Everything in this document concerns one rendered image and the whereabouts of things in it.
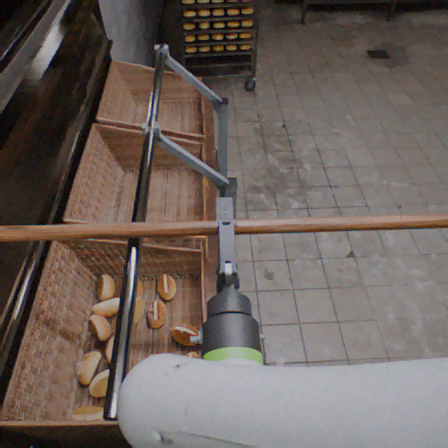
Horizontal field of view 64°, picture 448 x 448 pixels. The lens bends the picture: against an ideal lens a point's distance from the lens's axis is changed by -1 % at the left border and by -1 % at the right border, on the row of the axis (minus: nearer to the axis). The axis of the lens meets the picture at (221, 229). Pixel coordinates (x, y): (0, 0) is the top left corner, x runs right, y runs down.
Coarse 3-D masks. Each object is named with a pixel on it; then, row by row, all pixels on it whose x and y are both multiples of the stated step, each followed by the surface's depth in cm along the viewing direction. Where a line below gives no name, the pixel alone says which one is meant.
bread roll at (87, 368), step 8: (96, 352) 112; (80, 360) 110; (88, 360) 109; (96, 360) 110; (80, 368) 108; (88, 368) 107; (96, 368) 110; (80, 376) 107; (88, 376) 107; (88, 384) 108
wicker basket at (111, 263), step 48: (96, 240) 117; (48, 288) 105; (96, 288) 131; (144, 288) 132; (192, 288) 132; (48, 336) 101; (144, 336) 120; (48, 384) 97; (48, 432) 88; (96, 432) 91
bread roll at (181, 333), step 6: (180, 324) 118; (186, 324) 119; (174, 330) 117; (180, 330) 116; (186, 330) 116; (192, 330) 116; (174, 336) 117; (180, 336) 116; (186, 336) 115; (192, 336) 115; (180, 342) 117; (186, 342) 116
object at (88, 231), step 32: (64, 224) 71; (96, 224) 70; (128, 224) 70; (160, 224) 70; (192, 224) 71; (256, 224) 71; (288, 224) 71; (320, 224) 71; (352, 224) 71; (384, 224) 72; (416, 224) 72
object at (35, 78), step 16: (80, 0) 156; (64, 16) 144; (80, 16) 150; (64, 32) 135; (48, 48) 126; (64, 48) 132; (32, 64) 118; (48, 64) 119; (32, 80) 112; (48, 80) 118; (16, 96) 106; (32, 96) 106; (16, 112) 100; (32, 112) 106; (0, 128) 95; (16, 128) 97; (0, 144) 91; (16, 144) 97; (0, 160) 89; (0, 176) 89
